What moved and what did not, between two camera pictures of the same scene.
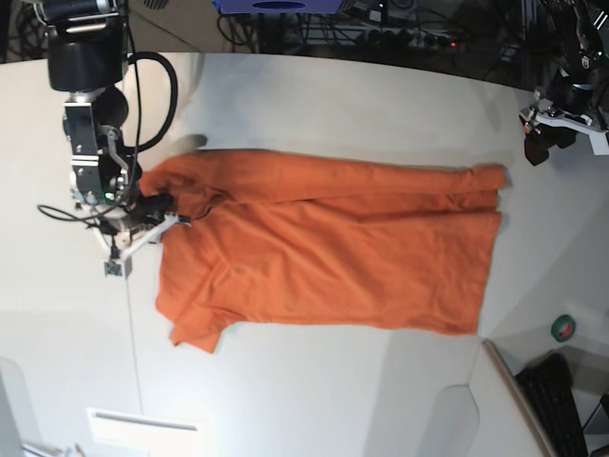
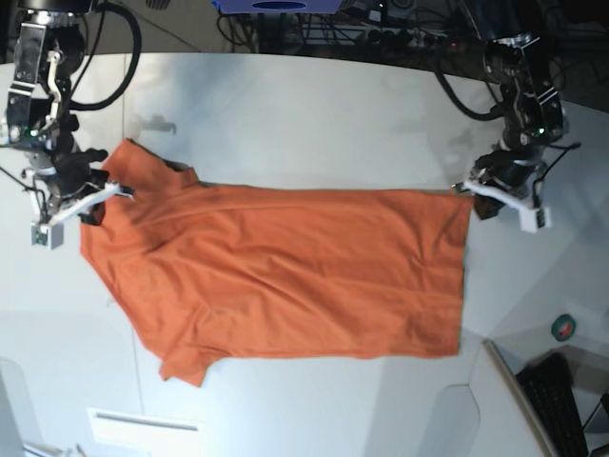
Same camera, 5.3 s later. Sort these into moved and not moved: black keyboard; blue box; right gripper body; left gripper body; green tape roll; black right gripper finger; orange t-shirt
Moved: right gripper body; orange t-shirt; left gripper body; black right gripper finger
Not moved: green tape roll; blue box; black keyboard
